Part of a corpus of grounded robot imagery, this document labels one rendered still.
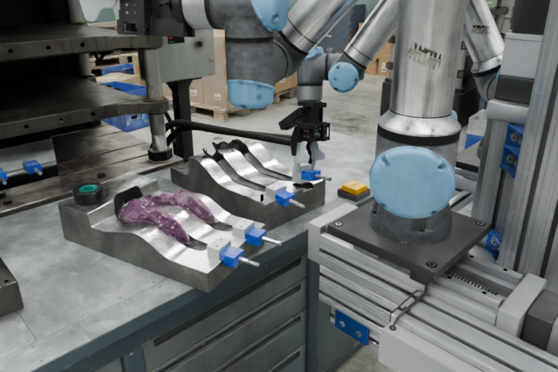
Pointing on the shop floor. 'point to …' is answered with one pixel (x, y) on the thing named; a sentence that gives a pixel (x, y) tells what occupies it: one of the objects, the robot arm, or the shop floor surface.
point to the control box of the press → (183, 76)
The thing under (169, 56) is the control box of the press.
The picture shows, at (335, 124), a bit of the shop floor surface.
